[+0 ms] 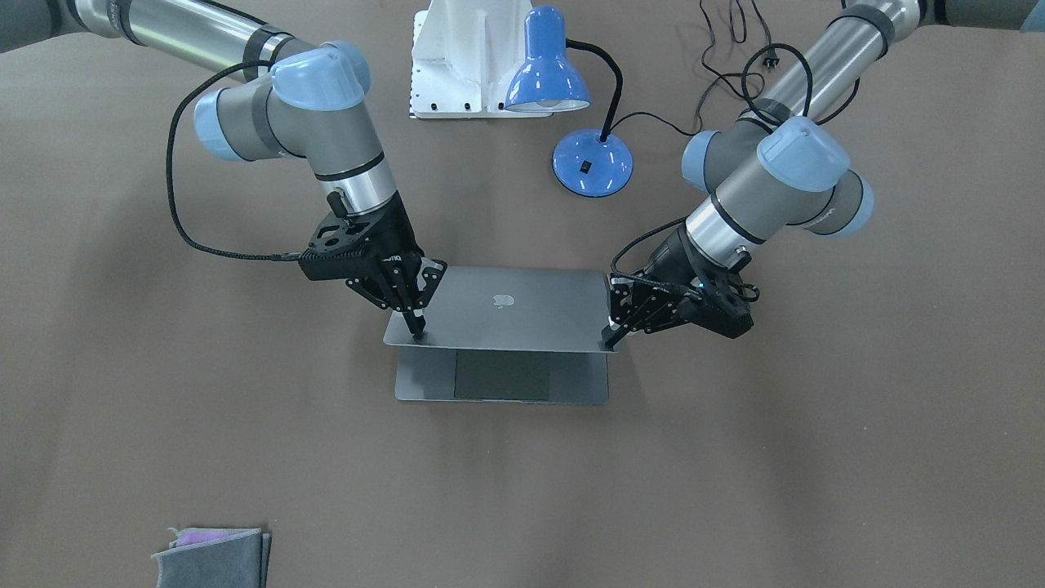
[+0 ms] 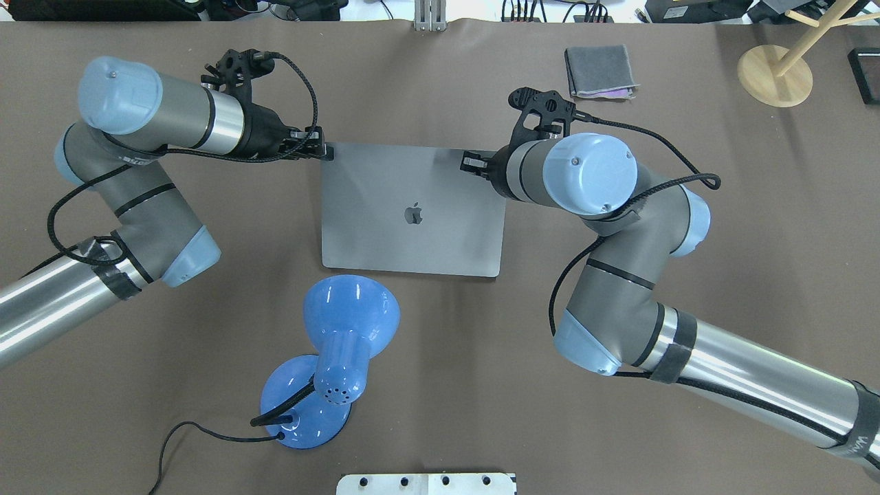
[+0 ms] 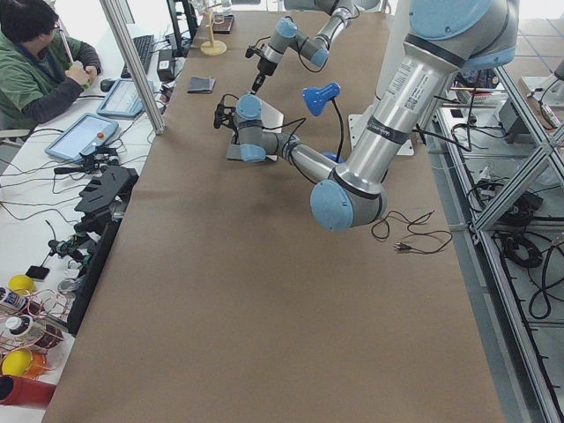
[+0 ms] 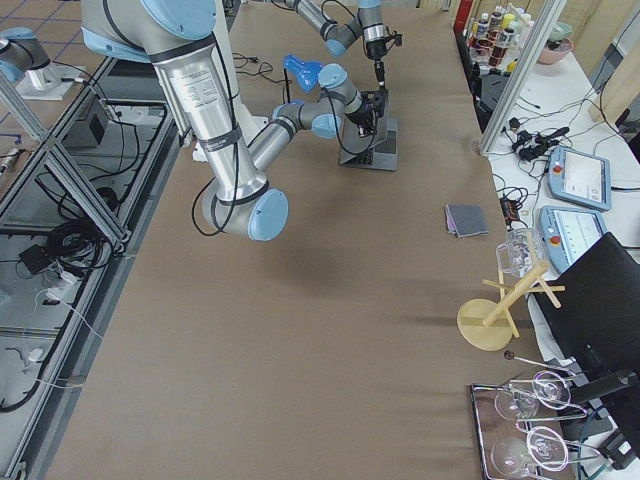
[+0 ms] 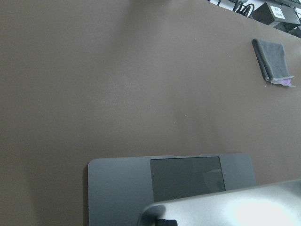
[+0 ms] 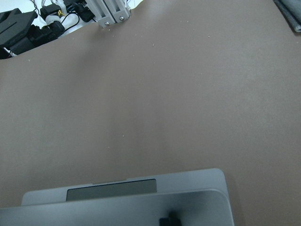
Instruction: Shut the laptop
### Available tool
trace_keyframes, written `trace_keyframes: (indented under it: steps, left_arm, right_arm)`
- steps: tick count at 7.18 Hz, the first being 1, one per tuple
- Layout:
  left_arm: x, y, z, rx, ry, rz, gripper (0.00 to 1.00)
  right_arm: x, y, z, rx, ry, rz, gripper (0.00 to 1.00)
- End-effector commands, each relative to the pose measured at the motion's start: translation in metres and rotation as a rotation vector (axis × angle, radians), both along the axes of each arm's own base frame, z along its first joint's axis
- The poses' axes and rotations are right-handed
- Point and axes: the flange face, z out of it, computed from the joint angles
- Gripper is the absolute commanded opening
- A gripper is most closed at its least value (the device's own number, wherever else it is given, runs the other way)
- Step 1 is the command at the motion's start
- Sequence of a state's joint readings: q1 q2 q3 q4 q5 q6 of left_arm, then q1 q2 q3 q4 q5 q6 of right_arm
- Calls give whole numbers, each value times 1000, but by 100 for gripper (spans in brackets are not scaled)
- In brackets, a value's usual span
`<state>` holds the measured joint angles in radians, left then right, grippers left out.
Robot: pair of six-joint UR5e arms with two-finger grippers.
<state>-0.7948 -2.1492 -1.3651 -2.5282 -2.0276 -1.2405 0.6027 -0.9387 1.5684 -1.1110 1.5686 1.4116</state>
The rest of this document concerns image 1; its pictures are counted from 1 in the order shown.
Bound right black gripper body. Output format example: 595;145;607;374
347;193;447;311

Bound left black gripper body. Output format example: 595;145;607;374
611;222;696;297

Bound grey laptop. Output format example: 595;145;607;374
384;265;610;405

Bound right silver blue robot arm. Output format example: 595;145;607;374
2;1;447;339

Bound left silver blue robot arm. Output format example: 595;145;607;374
602;1;1043;349

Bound blue desk lamp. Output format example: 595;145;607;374
504;5;634;198

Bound grey folded cloth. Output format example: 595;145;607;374
152;528;271;587

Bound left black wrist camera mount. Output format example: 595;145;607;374
677;265;760;339

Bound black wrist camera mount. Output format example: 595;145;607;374
677;265;760;339
297;212;397;282

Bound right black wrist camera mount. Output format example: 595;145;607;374
297;212;397;282

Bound black lamp power cord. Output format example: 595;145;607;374
608;0;817;140

